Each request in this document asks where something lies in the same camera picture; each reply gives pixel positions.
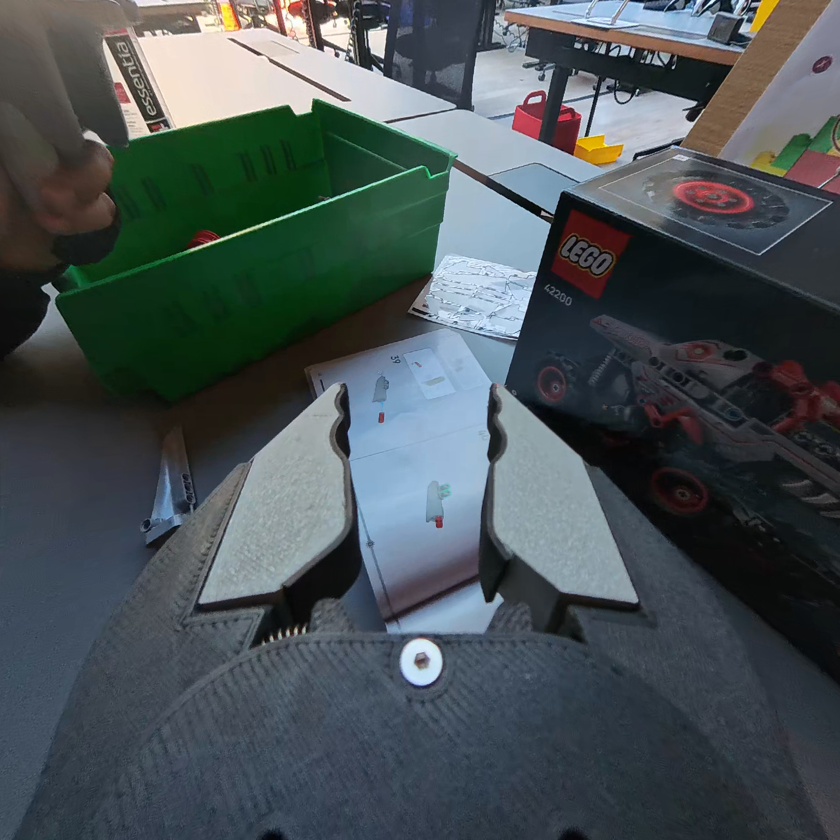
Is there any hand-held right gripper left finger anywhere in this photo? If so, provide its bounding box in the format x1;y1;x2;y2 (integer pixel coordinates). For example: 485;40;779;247
196;382;363;641

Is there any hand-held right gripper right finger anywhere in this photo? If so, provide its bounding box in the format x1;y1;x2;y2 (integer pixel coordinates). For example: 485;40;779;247
478;382;642;637

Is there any green plastic bin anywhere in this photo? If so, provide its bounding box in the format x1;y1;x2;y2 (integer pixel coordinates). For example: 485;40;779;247
56;98;458;403

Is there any grey lego panel piece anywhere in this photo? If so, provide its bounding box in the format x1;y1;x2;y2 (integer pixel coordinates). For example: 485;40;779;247
140;425;196;547

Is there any lego instruction booklet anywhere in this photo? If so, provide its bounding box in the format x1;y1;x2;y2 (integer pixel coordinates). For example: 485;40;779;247
305;328;519;634

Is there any black lego set box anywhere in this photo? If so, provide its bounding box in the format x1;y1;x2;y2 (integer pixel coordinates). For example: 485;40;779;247
504;146;840;683

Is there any person's left hand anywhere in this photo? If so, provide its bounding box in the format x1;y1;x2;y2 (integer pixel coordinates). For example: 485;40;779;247
0;140;120;271

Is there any white table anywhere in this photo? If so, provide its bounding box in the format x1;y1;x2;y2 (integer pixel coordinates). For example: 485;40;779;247
134;28;457;142

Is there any silver sticker sheet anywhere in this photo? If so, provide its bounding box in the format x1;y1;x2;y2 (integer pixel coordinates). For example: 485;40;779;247
408;254;538;342

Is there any yellow plastic bin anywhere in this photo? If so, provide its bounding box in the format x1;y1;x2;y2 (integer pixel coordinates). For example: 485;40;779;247
574;134;624;165

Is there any red plastic basket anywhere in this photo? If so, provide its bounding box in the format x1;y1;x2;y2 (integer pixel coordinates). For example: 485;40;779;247
512;91;582;155

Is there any black office chair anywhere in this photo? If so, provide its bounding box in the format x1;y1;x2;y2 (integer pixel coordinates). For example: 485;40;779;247
384;0;496;111

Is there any cardboard box with colourful print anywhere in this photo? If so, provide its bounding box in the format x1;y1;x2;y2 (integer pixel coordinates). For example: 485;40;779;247
679;0;840;191

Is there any wooden table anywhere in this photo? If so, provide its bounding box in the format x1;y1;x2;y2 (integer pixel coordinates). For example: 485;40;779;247
505;0;762;142

